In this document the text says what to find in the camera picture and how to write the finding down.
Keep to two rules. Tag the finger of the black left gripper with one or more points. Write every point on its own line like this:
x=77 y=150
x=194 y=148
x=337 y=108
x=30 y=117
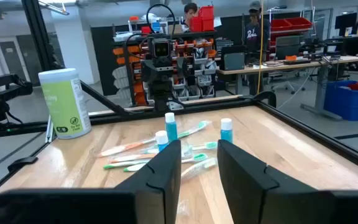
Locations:
x=167 y=84
x=156 y=84

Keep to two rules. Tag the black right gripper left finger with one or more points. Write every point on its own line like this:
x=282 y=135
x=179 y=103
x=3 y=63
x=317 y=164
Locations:
x=154 y=186

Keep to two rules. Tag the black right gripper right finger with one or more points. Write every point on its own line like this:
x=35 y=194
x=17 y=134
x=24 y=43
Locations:
x=253 y=193

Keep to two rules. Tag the blue plastic cup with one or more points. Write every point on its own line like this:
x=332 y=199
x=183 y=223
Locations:
x=171 y=129

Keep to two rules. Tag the pile of toothbrushes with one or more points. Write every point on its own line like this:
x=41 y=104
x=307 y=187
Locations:
x=197 y=157

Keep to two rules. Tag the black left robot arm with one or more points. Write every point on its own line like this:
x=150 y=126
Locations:
x=162 y=99

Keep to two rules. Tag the black parts rack orange bins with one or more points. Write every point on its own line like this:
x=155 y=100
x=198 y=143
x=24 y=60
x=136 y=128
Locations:
x=197 y=62

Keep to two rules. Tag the small grey monitor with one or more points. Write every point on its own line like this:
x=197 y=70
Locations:
x=234 y=60

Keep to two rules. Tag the person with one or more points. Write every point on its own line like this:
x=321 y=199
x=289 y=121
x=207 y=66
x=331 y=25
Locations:
x=190 y=12
x=255 y=34

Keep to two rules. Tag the black partition panel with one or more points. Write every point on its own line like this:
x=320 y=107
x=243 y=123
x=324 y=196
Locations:
x=102 y=62

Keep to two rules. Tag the green plastic cup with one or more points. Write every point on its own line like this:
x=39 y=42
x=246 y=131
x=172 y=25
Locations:
x=64 y=102

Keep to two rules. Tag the wide red storage bin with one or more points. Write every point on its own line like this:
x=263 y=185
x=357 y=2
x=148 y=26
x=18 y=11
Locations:
x=280 y=25
x=300 y=22

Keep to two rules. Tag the grey office chair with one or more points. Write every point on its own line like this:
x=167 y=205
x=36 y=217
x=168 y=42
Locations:
x=287 y=46

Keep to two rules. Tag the wooden desk metal legs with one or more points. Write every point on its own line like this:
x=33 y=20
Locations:
x=291 y=66

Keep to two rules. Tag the blue plastic tote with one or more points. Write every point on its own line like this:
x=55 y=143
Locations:
x=350 y=101

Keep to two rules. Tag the grey door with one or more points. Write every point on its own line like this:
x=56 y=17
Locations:
x=11 y=59

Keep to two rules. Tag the black monitor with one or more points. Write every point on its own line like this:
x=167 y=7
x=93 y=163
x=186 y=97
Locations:
x=346 y=21

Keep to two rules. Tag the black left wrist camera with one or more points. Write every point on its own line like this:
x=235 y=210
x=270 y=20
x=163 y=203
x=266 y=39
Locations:
x=162 y=48

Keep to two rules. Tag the black aluminium table frame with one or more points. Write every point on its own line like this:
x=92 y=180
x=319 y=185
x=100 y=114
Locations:
x=322 y=137

